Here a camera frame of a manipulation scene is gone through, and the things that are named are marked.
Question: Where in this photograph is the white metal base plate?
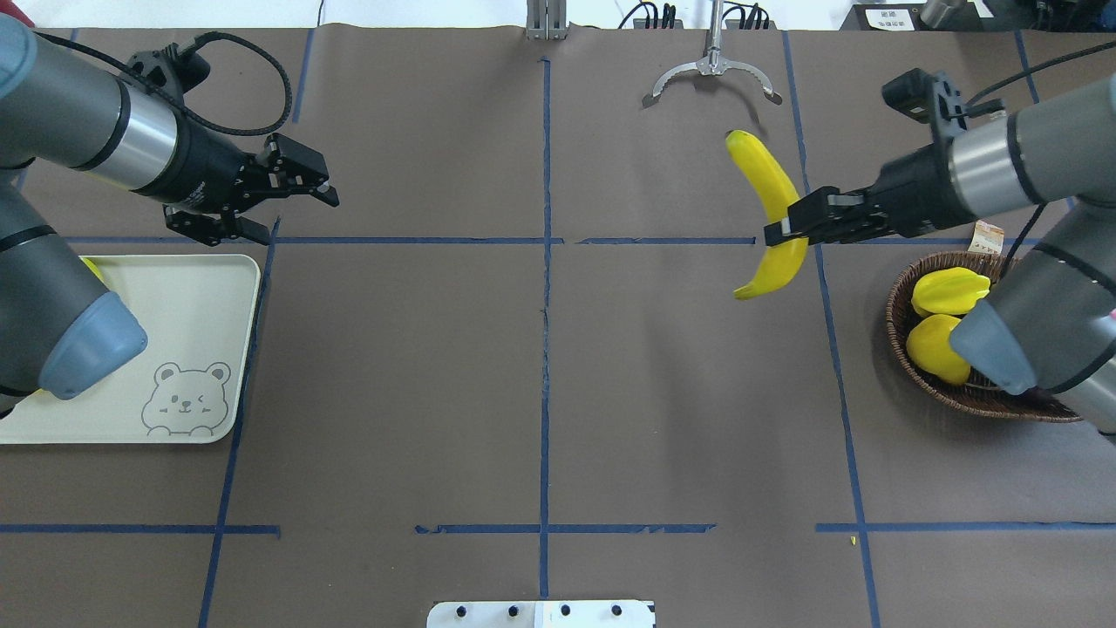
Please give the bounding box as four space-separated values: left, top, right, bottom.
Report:
426 599 657 627

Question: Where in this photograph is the black power strip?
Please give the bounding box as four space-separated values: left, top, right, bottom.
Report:
616 1 776 31

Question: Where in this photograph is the aluminium frame post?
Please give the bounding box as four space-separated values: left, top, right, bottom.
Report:
525 0 569 41

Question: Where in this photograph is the paper tag on basket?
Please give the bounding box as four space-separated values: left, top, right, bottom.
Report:
966 220 1007 257

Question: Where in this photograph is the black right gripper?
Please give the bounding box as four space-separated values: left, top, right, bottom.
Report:
764 146 977 247

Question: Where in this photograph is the pale green bear tray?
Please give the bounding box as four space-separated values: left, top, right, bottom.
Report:
1 254 262 445

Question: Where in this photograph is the yellow lemon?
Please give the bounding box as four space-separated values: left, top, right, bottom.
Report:
905 313 972 386

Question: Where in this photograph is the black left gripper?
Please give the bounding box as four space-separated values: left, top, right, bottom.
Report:
140 116 340 247

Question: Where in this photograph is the yellow banana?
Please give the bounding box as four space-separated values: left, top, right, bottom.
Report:
725 131 809 301
79 257 105 283

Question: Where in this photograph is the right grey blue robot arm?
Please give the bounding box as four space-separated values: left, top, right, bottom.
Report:
764 69 1115 437

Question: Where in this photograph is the brown wicker basket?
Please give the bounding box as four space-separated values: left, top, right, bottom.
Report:
884 251 1083 424

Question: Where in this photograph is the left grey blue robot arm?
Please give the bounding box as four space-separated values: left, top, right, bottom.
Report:
1 15 340 416

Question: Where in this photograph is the yellow green starfruit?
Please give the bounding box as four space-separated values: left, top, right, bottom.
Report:
910 267 992 317

